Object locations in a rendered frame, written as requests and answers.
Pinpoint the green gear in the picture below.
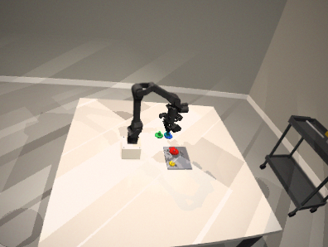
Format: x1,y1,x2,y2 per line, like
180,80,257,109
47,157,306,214
155,131,163,138

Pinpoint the red gear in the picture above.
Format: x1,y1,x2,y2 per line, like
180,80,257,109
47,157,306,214
170,148,179,155

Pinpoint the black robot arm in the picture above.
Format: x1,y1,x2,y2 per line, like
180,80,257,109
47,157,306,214
127,82,189,144

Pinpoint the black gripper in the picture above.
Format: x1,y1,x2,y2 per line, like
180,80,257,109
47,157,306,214
159,112,181,133

